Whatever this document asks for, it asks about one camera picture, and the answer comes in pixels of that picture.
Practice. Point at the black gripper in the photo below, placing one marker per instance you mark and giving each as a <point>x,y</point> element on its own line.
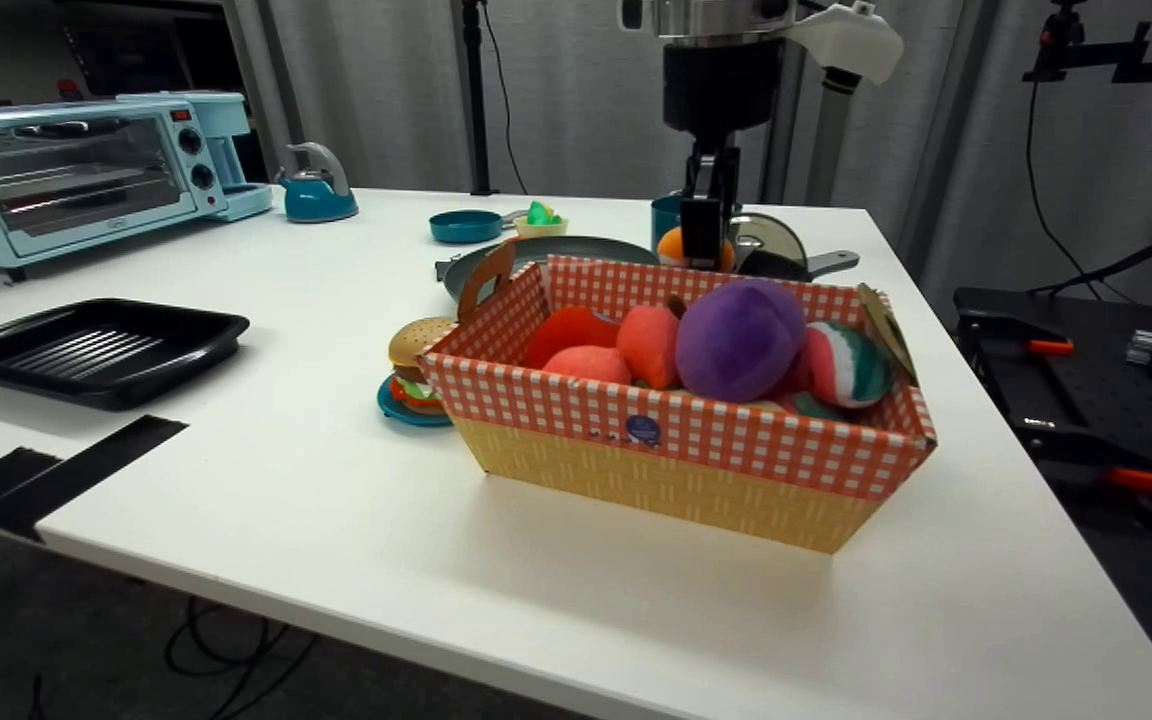
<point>711,178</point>

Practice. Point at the orange ball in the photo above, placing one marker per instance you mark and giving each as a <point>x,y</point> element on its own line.
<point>668,250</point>

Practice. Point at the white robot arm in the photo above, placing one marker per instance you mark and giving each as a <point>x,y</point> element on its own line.
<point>723,76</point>

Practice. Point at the red checkered cardboard box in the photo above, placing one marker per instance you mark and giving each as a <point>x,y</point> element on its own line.
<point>737,466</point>

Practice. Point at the teal cooking pot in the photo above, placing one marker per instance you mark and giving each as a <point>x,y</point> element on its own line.
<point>665,219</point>

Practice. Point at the small black lidded pot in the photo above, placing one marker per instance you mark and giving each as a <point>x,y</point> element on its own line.
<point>765,246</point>

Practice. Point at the purple plush ball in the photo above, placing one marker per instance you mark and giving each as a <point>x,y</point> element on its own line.
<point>737,342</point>

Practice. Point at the red plush toy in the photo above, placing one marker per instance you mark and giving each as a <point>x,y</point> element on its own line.
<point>632,348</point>

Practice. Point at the teal striped plush toy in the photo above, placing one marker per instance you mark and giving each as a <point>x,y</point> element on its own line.
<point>841,367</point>

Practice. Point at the teal frying pan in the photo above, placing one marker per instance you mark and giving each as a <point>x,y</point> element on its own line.
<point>464,224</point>

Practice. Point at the grey round pan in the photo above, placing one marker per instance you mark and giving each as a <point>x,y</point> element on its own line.
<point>459,268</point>

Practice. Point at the toy burger on plate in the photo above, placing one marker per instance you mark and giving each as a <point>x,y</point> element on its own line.
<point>409,394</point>

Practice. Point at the black baking tray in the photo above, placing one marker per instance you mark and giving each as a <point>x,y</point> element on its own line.
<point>113,353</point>

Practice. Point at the light blue toaster oven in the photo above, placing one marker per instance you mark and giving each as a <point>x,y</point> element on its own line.
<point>87,173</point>

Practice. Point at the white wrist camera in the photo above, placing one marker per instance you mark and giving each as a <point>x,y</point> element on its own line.
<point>849,39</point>

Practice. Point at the orange handled clamp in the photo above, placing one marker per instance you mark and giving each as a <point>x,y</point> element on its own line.
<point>1110,460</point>

